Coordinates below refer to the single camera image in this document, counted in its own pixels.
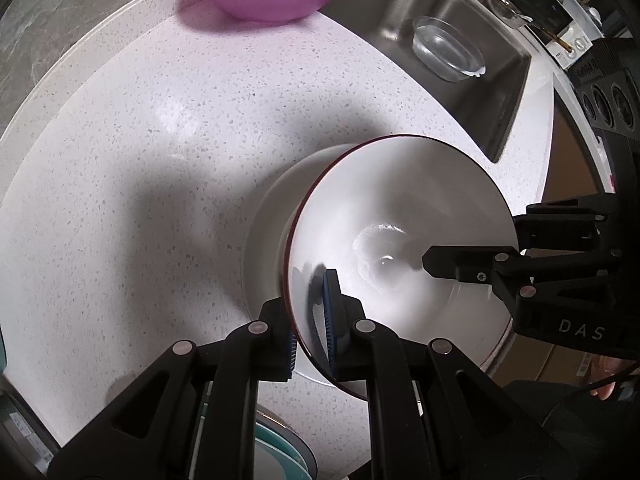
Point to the black induction cooker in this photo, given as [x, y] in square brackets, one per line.
[540, 5]

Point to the teal floral plate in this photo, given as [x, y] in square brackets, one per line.
[280, 460]

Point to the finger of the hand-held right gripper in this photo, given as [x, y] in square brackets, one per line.
[460, 262]
[560, 225]

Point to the metal strainer ladle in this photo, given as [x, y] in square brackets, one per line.
[505, 7]

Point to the clear glass bowl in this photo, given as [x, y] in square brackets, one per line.
[447, 50]

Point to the brown cardboard box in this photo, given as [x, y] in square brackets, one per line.
[550, 364]

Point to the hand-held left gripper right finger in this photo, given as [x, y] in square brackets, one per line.
[330, 310]

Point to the stainless steel sink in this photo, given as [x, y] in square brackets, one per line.
[390, 20]

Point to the large white bowl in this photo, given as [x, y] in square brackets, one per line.
[265, 240]

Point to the grey appliance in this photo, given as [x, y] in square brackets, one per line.
[20, 440]

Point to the floral bowl with dark rim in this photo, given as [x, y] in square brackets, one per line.
[410, 185]

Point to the person's right hand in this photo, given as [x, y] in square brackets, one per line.
[607, 391]

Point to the person's dark clothing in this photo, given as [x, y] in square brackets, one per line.
[575, 435]

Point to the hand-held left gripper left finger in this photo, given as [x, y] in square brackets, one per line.
[290, 350]

